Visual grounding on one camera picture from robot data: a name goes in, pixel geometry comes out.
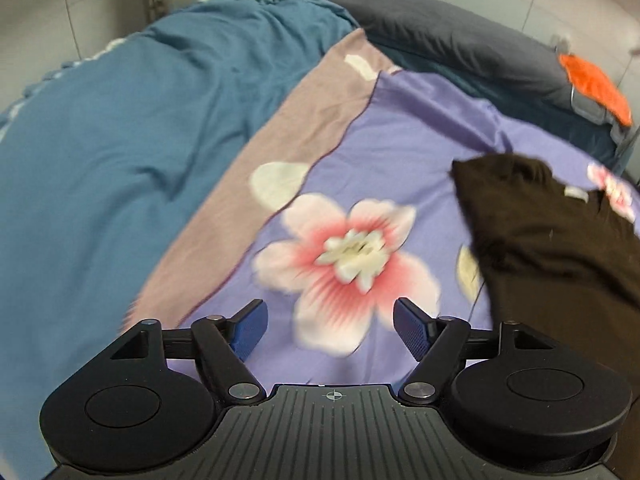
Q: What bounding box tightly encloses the dark brown garment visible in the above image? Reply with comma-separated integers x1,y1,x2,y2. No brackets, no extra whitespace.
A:
451,154,639,386

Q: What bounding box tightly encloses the purple floral bed sheet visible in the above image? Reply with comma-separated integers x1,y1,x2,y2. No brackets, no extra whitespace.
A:
125,30,639,389

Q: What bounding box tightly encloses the teal blue blanket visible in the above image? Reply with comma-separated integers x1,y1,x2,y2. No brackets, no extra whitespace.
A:
1,0,357,479

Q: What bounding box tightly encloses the orange cloth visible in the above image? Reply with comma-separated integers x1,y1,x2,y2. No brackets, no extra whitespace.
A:
559,54,634,127

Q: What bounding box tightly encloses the dark grey pillow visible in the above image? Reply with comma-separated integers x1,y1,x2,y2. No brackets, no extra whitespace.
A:
330,0,573,110

